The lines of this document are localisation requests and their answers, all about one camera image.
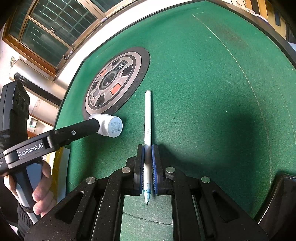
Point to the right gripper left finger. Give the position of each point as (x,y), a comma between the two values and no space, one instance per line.
(138,170)

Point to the white light-blue pen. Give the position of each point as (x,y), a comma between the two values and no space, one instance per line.
(147,183)

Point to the white pill bottle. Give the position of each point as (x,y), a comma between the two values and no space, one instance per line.
(110,126)

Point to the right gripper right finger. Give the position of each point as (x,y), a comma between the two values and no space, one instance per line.
(158,173)

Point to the round grey table centre console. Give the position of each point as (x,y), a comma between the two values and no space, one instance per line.
(116,82)

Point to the white yellow-edged storage box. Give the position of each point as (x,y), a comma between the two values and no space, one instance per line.
(58,162)

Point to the person left hand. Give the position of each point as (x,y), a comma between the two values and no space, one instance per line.
(43,197)

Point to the black phone on table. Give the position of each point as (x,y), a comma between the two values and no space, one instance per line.
(277,214)

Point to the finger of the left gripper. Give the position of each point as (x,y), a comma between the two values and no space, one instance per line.
(69,134)

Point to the tall gold tower fan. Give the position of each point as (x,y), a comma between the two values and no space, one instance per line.
(49,94)

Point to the large barred window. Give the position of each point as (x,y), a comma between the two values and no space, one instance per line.
(47,32)

